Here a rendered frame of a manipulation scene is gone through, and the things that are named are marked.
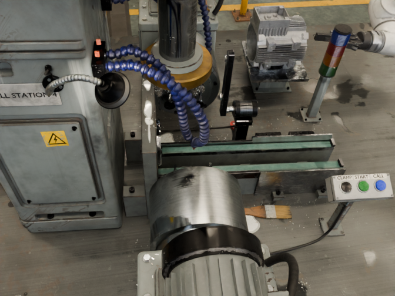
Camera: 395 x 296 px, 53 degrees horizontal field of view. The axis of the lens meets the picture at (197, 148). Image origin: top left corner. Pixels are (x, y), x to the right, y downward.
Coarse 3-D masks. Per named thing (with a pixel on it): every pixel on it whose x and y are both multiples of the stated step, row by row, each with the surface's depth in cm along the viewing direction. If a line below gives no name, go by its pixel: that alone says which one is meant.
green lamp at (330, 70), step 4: (320, 68) 146; (324, 68) 144; (328, 68) 143; (332, 68) 143; (336, 68) 144; (320, 72) 146; (324, 72) 145; (328, 72) 144; (332, 72) 144; (328, 76) 146
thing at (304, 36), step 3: (294, 15) 160; (297, 15) 160; (303, 33) 153; (306, 33) 153; (258, 36) 151; (261, 36) 151; (303, 36) 153; (306, 36) 153; (258, 39) 151; (261, 39) 151; (303, 39) 154; (306, 39) 154; (246, 45) 168; (246, 48) 168; (252, 63) 161; (255, 63) 160; (258, 63) 160; (297, 63) 162; (300, 63) 162; (252, 66) 162; (255, 66) 161
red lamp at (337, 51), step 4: (328, 44) 140; (332, 44) 136; (328, 48) 139; (332, 48) 137; (336, 48) 136; (340, 48) 136; (344, 48) 137; (328, 52) 139; (332, 52) 138; (336, 52) 138; (340, 52) 138; (336, 56) 139
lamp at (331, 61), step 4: (324, 56) 142; (328, 56) 140; (332, 56) 139; (340, 56) 139; (324, 60) 143; (328, 60) 141; (332, 60) 140; (336, 60) 140; (324, 64) 143; (328, 64) 142; (332, 64) 141; (336, 64) 142
